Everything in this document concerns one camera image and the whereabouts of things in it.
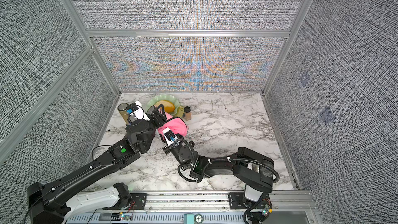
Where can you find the pink cloth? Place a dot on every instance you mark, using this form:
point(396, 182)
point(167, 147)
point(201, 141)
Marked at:
point(176, 124)

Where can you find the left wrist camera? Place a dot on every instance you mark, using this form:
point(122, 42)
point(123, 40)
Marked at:
point(135, 112)

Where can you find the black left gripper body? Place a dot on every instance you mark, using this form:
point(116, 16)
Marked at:
point(156, 122)

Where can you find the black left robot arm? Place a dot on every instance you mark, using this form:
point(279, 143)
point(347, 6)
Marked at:
point(58, 201)

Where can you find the orange bread bun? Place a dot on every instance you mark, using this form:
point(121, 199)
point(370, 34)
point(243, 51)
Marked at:
point(168, 106)

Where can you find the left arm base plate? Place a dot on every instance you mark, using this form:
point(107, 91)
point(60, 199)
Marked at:
point(136, 201)

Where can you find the gold gradient thermos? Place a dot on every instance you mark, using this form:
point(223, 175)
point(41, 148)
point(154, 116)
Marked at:
point(122, 109)

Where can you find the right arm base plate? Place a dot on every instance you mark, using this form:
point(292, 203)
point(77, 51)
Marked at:
point(237, 200)

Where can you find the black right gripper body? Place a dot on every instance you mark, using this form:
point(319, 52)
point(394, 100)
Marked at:
point(168, 150)

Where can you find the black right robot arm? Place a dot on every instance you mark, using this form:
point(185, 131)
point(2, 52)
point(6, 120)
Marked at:
point(254, 169)

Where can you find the small brown spice jar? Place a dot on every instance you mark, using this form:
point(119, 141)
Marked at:
point(187, 113)

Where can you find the aluminium front rail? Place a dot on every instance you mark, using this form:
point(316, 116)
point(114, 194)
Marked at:
point(208, 207)

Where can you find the green scalloped plate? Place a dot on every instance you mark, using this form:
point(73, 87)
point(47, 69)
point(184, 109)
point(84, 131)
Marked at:
point(159, 97)

